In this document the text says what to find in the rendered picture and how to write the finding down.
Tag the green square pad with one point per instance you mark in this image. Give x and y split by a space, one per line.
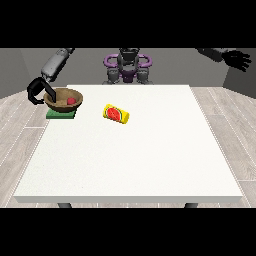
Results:
60 114

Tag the grey robot trunk purple rings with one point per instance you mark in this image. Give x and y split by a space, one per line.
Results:
127 68

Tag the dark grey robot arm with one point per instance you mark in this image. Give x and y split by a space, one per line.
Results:
211 53

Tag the brown wooden bowl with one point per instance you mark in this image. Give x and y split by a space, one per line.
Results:
63 101

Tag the small red ball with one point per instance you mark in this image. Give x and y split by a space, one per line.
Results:
71 101

